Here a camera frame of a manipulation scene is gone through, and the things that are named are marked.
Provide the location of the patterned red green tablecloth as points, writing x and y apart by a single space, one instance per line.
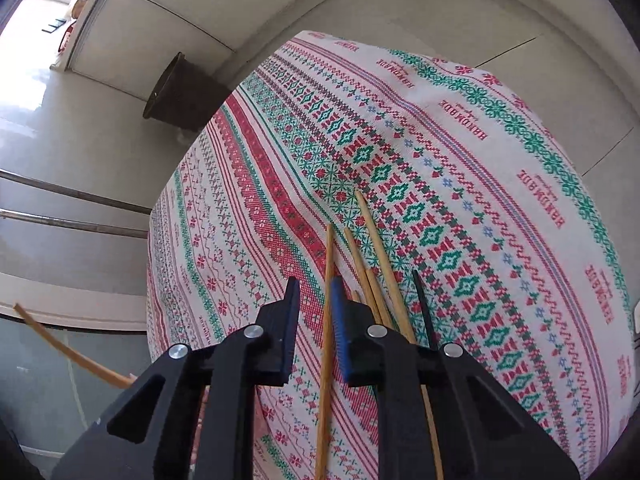
485 221

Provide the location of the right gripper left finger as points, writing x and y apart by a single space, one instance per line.
190 414

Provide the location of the white base cabinets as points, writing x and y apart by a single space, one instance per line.
126 44

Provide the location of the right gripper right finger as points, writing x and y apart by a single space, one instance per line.
441 415

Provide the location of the dark brown trash bin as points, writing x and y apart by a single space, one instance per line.
185 96

